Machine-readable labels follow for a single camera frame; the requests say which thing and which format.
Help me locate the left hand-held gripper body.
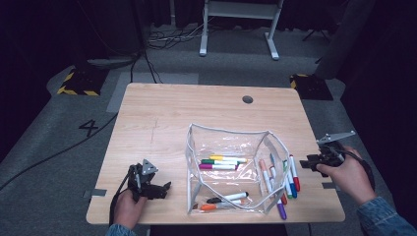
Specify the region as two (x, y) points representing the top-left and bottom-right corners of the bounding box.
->
(127, 158), (160, 203)

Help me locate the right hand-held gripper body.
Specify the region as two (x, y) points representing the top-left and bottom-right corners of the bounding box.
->
(315, 130), (357, 178)

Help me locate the red marker pen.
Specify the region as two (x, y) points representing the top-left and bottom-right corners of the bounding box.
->
(289, 154), (302, 193)

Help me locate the light green marker pen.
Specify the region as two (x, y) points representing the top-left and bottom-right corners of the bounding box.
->
(282, 159), (294, 200)

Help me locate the dark blue marker pen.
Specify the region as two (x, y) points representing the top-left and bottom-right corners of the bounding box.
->
(286, 163), (299, 200)

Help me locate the light blue marker pen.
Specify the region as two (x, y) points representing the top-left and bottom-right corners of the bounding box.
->
(268, 152), (279, 191)

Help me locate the magenta marker pen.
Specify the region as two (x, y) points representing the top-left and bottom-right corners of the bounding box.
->
(198, 163), (240, 171)

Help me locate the orange marker pen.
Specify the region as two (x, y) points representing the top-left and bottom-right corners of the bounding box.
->
(200, 200), (245, 211)

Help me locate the dark green marker pen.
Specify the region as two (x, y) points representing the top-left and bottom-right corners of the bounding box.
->
(201, 158), (240, 166)

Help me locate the black marker pen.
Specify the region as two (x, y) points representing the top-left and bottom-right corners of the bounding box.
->
(206, 191), (250, 205)

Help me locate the purple marker pen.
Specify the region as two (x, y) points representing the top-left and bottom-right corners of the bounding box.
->
(274, 193), (288, 221)

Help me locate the yellow marker pen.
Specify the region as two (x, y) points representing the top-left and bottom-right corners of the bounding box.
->
(208, 154), (249, 164)

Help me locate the clear plastic bag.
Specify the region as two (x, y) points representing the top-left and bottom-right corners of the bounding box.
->
(184, 122), (292, 215)

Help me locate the person's left hand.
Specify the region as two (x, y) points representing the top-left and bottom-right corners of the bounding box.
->
(112, 189), (149, 230)

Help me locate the person's right hand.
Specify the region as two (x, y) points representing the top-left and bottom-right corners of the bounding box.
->
(316, 146), (378, 207)

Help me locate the yellow black striped base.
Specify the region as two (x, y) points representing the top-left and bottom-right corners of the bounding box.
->
(289, 73), (334, 101)
(56, 67), (110, 97)

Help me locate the grey cloth cover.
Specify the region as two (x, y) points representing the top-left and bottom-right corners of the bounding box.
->
(314, 0), (377, 81)

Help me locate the black tripod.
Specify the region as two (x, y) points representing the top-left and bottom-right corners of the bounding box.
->
(301, 29), (331, 43)

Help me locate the left hand-held gripper cable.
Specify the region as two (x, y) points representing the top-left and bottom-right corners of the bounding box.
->
(108, 170), (136, 227)

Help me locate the hand-held gripper cable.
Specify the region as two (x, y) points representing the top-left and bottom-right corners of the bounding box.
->
(328, 146), (377, 193)
(108, 170), (136, 227)

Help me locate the right hand-held gripper cable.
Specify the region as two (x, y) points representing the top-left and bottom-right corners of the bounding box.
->
(328, 146), (377, 193)

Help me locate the long black floor cable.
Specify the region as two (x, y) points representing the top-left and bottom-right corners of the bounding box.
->
(0, 112), (119, 192)

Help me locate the thin black cable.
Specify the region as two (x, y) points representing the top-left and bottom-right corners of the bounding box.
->
(129, 48), (164, 85)

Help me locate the bundle of floor cables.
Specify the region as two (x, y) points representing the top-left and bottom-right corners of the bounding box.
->
(147, 18), (215, 51)

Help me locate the white desk frame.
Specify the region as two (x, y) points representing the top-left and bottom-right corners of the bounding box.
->
(199, 0), (285, 61)

